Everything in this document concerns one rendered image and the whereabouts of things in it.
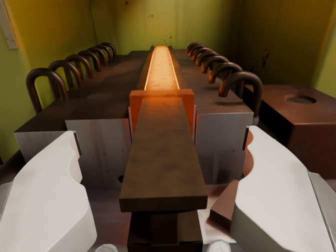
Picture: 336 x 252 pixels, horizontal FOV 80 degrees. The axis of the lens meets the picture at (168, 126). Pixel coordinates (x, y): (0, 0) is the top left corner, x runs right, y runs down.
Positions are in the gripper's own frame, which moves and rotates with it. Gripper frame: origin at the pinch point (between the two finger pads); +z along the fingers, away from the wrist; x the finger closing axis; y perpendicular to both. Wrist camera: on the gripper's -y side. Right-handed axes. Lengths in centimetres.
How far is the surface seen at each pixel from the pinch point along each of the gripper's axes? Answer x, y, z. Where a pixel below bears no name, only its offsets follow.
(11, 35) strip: -18.8, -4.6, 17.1
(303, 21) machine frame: 22.6, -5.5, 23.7
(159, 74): -0.2, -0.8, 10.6
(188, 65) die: 4.6, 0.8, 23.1
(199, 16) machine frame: 11, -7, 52
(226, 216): 4.7, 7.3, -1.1
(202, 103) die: 3.7, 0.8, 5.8
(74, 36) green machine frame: -18.5, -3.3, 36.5
